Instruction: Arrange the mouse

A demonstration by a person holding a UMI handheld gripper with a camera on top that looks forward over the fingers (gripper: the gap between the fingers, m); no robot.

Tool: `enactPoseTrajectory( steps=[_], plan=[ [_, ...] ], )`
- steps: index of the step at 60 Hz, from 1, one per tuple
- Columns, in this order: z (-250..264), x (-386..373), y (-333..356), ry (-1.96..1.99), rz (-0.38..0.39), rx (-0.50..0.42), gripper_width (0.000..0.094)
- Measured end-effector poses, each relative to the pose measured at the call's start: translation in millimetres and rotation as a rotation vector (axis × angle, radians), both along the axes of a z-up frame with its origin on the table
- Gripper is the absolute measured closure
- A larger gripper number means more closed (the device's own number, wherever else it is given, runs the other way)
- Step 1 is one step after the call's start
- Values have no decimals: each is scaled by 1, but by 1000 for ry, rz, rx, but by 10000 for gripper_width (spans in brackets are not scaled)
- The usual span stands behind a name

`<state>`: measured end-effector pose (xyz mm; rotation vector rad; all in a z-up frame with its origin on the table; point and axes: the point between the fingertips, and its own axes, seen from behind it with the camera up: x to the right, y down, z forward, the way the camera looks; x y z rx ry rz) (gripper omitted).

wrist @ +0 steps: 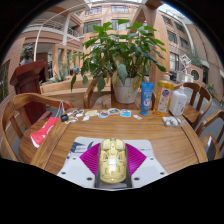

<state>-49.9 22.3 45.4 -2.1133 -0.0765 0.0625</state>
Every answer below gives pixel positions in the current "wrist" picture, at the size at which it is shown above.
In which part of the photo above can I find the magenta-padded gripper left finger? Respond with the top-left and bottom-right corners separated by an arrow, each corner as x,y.
56,142 -> 101,188

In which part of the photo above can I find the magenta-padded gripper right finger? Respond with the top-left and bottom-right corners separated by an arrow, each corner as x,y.
125,142 -> 169,188

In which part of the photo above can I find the yellow computer mouse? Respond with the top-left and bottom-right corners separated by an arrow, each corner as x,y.
98,138 -> 128,185

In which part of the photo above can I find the white cat-print mouse pad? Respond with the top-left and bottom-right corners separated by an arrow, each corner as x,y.
67,136 -> 155,161

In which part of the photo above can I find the crumpled clear plastic wrapper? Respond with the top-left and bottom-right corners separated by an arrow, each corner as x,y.
162,115 -> 183,128

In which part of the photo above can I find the black box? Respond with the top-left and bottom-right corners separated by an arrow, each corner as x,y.
205,135 -> 218,161

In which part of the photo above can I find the blue tube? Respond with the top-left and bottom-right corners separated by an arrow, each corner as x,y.
139,81 -> 155,117

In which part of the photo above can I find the yellow detergent bottle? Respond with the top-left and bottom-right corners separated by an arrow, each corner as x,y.
153,72 -> 175,118

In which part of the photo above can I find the white pump bottle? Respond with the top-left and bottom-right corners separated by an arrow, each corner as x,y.
168,84 -> 188,117

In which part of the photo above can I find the wooden armchair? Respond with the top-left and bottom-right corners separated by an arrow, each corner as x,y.
0,92 -> 75,165
83,77 -> 113,110
195,109 -> 224,161
173,82 -> 213,134

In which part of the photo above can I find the spiky green agave plant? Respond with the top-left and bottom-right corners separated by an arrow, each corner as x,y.
48,66 -> 73,84

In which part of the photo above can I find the white outdoor sculpture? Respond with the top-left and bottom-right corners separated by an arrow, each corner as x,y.
179,54 -> 195,83

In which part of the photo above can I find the green plant in white pot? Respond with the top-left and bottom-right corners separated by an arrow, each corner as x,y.
70,19 -> 167,105

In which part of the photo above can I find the dark bust statue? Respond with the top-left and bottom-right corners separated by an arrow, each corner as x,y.
19,43 -> 35,67

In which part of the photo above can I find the red bag with white handles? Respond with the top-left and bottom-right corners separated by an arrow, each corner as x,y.
29,101 -> 68,149

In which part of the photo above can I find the dark red wooden pedestal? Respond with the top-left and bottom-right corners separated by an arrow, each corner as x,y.
9,59 -> 53,130

